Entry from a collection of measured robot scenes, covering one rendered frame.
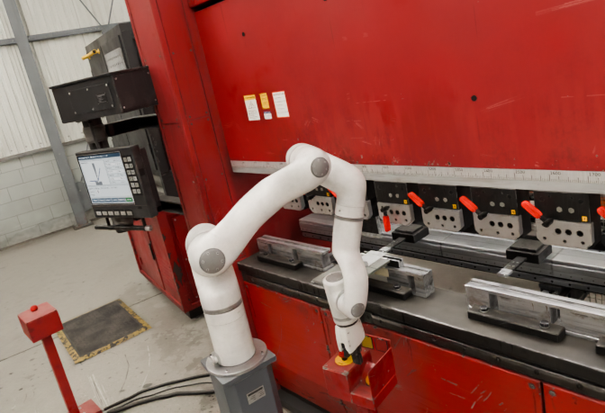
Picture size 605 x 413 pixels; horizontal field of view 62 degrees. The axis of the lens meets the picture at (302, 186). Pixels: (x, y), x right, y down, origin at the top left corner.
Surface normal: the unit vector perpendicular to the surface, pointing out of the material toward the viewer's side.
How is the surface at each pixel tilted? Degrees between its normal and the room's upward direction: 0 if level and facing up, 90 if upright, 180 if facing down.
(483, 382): 90
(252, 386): 90
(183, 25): 90
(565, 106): 90
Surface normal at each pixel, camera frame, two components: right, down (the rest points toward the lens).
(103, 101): -0.52, 0.32
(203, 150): 0.66, 0.05
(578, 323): -0.72, 0.31
